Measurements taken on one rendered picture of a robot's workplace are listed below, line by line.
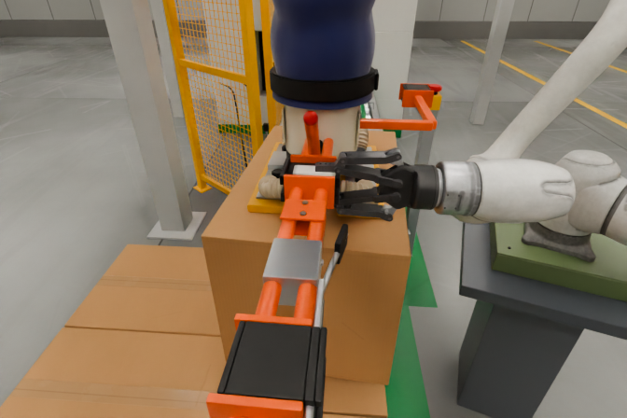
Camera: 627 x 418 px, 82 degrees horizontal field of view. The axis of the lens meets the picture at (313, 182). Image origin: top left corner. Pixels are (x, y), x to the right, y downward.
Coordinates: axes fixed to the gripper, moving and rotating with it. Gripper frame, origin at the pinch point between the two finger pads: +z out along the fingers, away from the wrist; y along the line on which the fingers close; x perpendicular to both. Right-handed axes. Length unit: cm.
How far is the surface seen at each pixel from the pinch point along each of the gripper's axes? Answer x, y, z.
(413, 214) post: 118, 89, -49
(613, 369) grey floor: 51, 120, -129
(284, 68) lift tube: 17.9, -14.8, 7.0
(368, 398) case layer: 1, 66, -14
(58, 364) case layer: 4, 66, 73
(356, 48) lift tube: 17.8, -18.7, -6.7
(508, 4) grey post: 345, -3, -164
